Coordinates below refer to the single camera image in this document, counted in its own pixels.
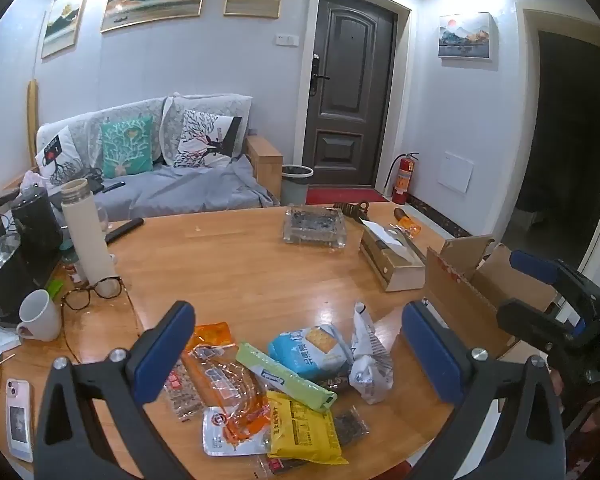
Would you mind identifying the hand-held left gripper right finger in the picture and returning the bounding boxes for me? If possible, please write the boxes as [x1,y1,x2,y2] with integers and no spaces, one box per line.
[401,300,567,480]

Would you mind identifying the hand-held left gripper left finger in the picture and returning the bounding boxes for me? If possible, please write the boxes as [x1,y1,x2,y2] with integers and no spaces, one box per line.
[34,301,197,480]

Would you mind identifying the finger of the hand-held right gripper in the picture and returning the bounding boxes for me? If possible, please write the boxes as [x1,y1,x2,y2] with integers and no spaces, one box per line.
[496,298,576,357]
[509,250,581,292]

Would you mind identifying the cardboard box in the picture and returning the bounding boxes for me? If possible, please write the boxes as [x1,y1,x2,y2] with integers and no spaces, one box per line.
[424,234,563,361]

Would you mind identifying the orange sausage packet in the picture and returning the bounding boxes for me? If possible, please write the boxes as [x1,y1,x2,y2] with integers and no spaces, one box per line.
[182,322,273,448]

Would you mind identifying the blue cracker packet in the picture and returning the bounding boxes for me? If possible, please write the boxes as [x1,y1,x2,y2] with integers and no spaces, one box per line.
[267,325,353,380]

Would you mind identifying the clear red dried-meat packet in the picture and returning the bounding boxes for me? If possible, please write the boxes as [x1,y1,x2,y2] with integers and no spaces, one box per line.
[164,357,206,422]

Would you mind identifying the white crumpled snack packet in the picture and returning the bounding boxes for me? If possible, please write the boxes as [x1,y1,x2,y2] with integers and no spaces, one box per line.
[348,302,395,405]

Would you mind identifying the black-framed eyeglasses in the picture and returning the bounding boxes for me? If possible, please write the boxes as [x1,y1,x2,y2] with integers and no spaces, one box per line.
[61,275,126,312]

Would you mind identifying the wooden tissue box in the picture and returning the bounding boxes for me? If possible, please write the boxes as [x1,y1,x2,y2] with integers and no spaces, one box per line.
[358,220,427,293]

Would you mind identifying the person's red patterned clothing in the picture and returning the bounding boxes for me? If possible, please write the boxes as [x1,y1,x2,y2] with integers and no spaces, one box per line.
[562,395,600,480]

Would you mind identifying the silver white snack packet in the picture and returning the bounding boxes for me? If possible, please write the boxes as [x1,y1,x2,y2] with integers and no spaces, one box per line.
[202,405,273,457]

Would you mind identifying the dark seaweed packet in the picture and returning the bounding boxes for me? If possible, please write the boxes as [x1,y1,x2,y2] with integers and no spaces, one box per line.
[332,406,370,448]

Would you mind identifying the small red-label bottle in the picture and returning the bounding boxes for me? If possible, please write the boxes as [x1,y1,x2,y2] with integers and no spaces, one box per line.
[62,250,88,283]

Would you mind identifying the green long snack packet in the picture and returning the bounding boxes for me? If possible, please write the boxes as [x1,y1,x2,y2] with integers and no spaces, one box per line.
[236,342,338,413]

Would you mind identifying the black remote control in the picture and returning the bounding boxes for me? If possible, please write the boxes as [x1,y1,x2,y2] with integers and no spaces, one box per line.
[104,217,145,244]

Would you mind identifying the white mug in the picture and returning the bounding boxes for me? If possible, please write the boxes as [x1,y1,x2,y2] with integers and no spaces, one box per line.
[16,289,63,342]

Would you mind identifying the white thermos bottle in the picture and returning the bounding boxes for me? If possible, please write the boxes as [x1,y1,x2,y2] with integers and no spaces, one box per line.
[60,178,117,286]

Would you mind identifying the yellow snack packet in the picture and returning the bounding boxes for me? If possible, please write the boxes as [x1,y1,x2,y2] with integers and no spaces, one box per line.
[265,391,343,465]

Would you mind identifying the red fire extinguisher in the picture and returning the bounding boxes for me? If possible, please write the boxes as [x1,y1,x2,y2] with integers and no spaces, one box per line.
[386,152,421,206]

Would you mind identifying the pink phone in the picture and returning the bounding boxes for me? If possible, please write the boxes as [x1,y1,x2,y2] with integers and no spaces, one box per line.
[5,378,34,463]

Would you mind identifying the grey sofa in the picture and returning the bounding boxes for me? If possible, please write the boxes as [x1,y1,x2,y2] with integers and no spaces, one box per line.
[27,92,284,221]

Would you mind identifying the clear dark snack packet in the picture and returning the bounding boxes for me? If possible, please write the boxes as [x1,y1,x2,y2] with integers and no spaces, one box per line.
[256,454,312,477]

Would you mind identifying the dark remote on sofa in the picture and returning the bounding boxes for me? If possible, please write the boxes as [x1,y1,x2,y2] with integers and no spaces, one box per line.
[87,180,126,195]

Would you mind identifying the black tea brewer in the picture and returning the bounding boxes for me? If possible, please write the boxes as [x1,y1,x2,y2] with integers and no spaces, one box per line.
[0,191,48,326]

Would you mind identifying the red doormat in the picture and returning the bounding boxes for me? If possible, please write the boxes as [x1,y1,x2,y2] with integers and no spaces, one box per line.
[306,186,390,204]

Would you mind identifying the teal patterned pillow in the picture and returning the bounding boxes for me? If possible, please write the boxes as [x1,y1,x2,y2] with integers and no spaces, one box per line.
[100,116,154,179]

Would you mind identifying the grey trash bin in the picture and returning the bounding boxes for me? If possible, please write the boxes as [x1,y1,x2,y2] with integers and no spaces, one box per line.
[280,165,315,207]

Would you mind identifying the white deer print pillow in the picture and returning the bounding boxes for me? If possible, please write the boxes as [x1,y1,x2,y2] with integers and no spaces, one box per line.
[173,110,243,169]

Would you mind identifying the pink plastic bag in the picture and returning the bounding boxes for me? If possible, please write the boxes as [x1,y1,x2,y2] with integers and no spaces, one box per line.
[19,170,48,191]

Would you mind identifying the white black tree pillow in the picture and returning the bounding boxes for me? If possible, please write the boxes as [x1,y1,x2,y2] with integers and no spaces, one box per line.
[35,126,88,187]

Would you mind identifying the framed mountain picture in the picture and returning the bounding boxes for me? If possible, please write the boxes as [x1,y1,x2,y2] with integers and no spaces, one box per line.
[438,12,496,63]

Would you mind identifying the dark brown door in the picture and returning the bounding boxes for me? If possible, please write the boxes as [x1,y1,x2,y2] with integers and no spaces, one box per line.
[301,0,397,191]

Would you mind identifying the wooden board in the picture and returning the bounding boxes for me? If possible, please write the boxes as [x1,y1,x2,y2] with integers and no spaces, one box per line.
[26,79,42,171]

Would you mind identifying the small landscape painting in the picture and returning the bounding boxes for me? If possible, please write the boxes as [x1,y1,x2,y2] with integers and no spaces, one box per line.
[41,0,89,59]

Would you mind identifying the white wall panel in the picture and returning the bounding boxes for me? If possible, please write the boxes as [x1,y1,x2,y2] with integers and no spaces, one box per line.
[437,150,475,195]

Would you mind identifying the door lock handle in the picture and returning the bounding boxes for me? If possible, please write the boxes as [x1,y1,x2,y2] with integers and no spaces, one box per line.
[310,54,331,96]

